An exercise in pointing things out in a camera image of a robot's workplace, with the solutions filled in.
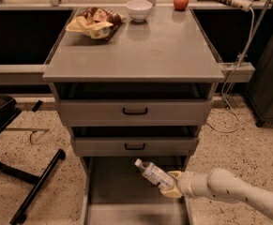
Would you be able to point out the red apple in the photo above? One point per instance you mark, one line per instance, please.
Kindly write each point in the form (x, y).
(180, 4)

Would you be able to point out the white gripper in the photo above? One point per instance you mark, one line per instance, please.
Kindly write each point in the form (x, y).
(185, 183)

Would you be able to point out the brown yellow chip bag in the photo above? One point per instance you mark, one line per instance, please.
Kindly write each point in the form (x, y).
(96, 22)

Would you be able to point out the grey drawer cabinet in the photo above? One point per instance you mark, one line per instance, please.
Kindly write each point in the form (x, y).
(164, 58)

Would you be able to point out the blue plastic water bottle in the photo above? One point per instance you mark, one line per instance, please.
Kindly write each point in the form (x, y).
(155, 175)

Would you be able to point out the dark cabinet at right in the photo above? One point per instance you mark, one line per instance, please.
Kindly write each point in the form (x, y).
(259, 90)

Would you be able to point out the grey top drawer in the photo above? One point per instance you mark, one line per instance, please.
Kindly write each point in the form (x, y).
(119, 113)

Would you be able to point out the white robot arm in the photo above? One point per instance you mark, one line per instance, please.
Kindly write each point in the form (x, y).
(220, 185)

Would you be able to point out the white ceramic bowl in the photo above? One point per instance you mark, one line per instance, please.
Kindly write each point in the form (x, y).
(139, 10)

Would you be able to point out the grey middle drawer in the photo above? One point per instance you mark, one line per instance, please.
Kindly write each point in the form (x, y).
(132, 147)

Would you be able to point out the grey open bottom drawer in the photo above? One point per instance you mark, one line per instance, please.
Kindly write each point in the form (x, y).
(117, 194)

